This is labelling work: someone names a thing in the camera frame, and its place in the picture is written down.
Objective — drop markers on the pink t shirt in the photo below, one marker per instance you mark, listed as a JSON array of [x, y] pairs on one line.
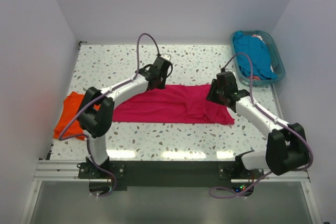
[[174, 104]]

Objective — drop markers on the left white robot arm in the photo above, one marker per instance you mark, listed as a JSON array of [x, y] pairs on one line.
[[97, 107]]

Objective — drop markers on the aluminium frame rail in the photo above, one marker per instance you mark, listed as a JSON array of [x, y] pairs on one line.
[[54, 170]]

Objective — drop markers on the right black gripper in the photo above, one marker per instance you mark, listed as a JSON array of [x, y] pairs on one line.
[[210, 95]]

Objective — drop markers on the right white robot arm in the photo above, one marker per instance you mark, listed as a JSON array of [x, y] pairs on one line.
[[286, 149]]

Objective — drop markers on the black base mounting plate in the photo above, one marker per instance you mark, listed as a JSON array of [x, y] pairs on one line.
[[103, 187]]

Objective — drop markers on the folded orange t shirt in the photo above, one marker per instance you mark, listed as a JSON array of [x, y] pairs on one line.
[[70, 108]]

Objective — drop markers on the white cloth in basket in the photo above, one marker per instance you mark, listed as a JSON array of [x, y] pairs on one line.
[[258, 36]]

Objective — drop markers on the blue t shirt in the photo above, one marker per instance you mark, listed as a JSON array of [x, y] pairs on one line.
[[254, 58]]

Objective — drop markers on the teal plastic basket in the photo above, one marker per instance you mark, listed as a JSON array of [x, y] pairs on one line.
[[276, 62]]

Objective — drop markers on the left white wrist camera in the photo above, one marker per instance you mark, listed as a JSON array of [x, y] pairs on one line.
[[167, 57]]

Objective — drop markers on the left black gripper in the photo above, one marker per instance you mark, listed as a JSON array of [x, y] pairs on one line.
[[162, 86]]

